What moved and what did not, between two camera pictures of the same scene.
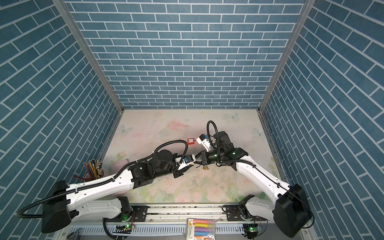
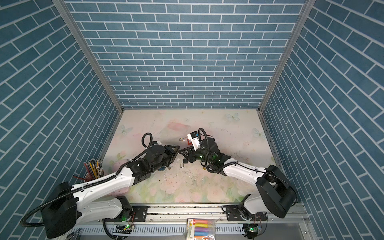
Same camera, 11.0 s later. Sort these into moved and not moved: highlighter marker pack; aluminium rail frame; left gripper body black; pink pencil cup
Moved: left gripper body black
Not moved: pink pencil cup; aluminium rail frame; highlighter marker pack
